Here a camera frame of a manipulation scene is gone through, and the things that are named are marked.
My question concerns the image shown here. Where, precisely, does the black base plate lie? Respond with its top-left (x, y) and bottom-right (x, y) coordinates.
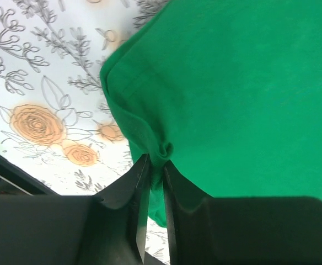
top-left (0, 155), bottom-right (57, 195)

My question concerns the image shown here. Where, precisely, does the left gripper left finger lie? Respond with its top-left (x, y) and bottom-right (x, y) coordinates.
top-left (0, 153), bottom-right (151, 265)

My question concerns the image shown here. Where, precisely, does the green t-shirt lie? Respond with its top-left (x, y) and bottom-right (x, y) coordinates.
top-left (100, 1), bottom-right (322, 227)

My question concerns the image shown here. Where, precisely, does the floral table mat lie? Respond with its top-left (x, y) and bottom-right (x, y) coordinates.
top-left (0, 0), bottom-right (173, 263)

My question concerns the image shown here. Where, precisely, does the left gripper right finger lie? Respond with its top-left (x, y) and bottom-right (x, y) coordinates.
top-left (163, 162), bottom-right (322, 264)

